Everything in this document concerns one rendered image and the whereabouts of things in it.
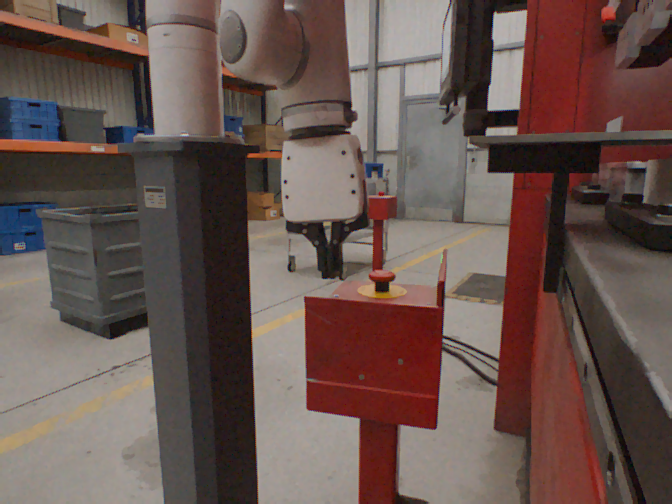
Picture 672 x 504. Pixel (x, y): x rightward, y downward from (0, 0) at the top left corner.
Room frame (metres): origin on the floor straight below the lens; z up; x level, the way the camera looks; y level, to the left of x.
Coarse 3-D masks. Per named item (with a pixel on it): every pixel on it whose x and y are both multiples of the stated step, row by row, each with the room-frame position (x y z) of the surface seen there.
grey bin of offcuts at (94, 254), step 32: (64, 224) 2.44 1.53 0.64; (96, 224) 2.31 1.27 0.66; (128, 224) 2.46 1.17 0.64; (64, 256) 2.47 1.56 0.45; (96, 256) 2.29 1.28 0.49; (128, 256) 2.44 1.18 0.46; (64, 288) 2.49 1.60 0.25; (96, 288) 2.29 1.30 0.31; (128, 288) 2.43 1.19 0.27; (64, 320) 2.59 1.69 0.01; (96, 320) 2.29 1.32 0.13
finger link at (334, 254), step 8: (344, 224) 0.52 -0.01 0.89; (344, 232) 0.52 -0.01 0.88; (344, 240) 0.53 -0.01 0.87; (328, 248) 0.51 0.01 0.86; (336, 248) 0.52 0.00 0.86; (328, 256) 0.51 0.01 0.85; (336, 256) 0.52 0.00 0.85; (328, 264) 0.52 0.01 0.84; (336, 264) 0.52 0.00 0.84; (328, 272) 0.52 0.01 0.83; (336, 272) 0.53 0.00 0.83
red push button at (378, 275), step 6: (378, 270) 0.62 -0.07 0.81; (384, 270) 0.62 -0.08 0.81; (372, 276) 0.60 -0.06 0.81; (378, 276) 0.60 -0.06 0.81; (384, 276) 0.59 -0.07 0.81; (390, 276) 0.60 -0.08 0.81; (378, 282) 0.60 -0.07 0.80; (384, 282) 0.59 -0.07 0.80; (378, 288) 0.60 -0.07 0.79; (384, 288) 0.60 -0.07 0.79
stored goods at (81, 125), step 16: (0, 112) 4.87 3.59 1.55; (16, 112) 4.77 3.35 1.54; (32, 112) 4.91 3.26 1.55; (48, 112) 5.04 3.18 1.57; (64, 112) 5.52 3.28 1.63; (80, 112) 5.68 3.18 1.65; (96, 112) 5.84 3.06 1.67; (0, 128) 4.88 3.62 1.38; (16, 128) 4.77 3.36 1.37; (32, 128) 4.88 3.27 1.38; (48, 128) 5.02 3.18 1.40; (64, 128) 5.52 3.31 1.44; (80, 128) 5.68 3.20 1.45; (96, 128) 5.85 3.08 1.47; (112, 128) 6.24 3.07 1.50; (128, 128) 6.17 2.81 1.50; (144, 128) 6.37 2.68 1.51; (112, 144) 6.29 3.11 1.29
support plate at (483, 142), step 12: (600, 132) 0.54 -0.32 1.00; (612, 132) 0.54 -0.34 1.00; (624, 132) 0.53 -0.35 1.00; (636, 132) 0.53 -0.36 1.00; (648, 132) 0.52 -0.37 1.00; (660, 132) 0.52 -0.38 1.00; (480, 144) 0.63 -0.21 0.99; (492, 144) 0.63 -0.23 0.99; (504, 144) 0.63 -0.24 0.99; (516, 144) 0.63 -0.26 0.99; (528, 144) 0.63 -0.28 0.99; (540, 144) 0.63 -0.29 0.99; (552, 144) 0.63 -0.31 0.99; (612, 144) 0.63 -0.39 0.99; (624, 144) 0.63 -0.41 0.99; (636, 144) 0.63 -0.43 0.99; (648, 144) 0.63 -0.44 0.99; (660, 144) 0.63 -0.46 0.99
